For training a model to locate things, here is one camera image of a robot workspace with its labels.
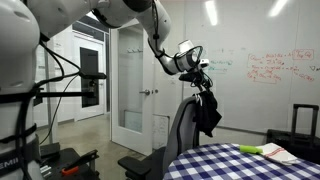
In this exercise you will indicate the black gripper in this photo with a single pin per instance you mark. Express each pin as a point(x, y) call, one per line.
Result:
point(193, 79)

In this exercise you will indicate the black cloth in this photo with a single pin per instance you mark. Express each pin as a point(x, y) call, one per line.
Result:
point(207, 113)

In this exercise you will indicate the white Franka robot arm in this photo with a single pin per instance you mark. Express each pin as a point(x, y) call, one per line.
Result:
point(20, 60)

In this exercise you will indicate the grey black office chair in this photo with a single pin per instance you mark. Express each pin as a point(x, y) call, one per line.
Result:
point(180, 130)

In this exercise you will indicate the small leaning whiteboard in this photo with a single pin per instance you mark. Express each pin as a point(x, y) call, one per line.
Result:
point(161, 131)

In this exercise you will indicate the white door with glass panel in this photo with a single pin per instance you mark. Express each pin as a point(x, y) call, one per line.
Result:
point(131, 83)

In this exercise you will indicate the bright green small object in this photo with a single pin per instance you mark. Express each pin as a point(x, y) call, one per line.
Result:
point(250, 149)

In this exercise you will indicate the blue white checkered tablecloth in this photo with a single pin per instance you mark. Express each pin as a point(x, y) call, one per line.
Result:
point(226, 165)

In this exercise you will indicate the white towel with red stripes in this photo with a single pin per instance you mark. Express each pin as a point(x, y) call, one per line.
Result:
point(278, 154)

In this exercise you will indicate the white door with dark window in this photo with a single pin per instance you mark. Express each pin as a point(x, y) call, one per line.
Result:
point(89, 76)

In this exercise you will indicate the black cart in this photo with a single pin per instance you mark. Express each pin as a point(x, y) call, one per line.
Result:
point(66, 160)

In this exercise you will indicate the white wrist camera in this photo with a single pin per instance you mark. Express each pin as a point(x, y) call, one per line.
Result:
point(204, 63)

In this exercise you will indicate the black camera on bracket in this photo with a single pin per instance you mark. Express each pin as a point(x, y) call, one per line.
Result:
point(93, 75)

